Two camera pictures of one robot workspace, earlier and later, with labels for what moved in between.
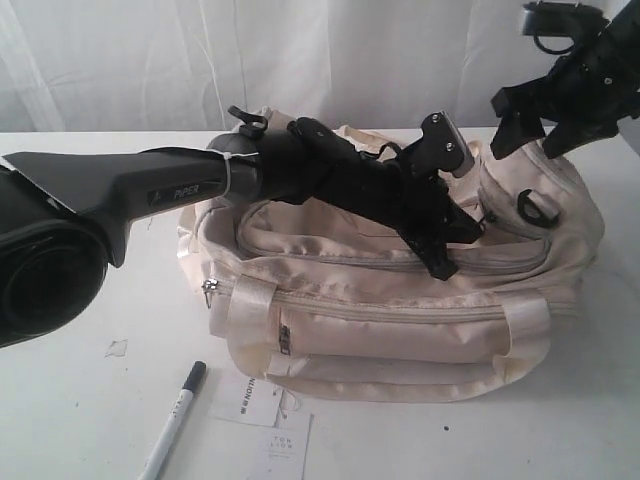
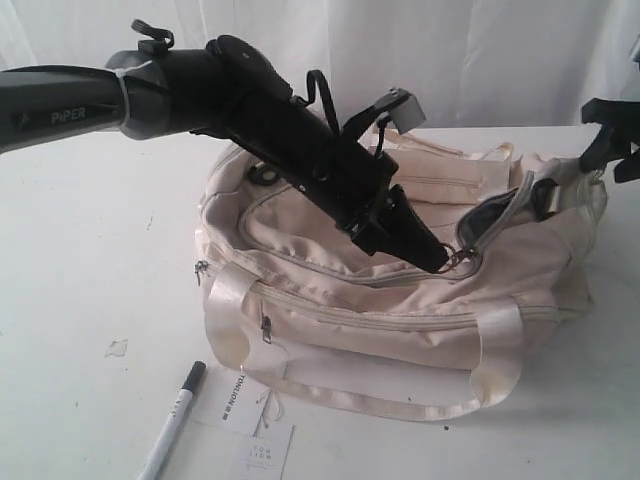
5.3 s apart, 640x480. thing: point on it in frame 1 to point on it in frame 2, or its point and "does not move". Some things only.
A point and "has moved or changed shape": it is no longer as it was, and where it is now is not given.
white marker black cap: [181, 404] does not move
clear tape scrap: [118, 348] does not move
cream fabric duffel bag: [334, 305] has moved or changed shape
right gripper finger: [519, 107] to [620, 128]
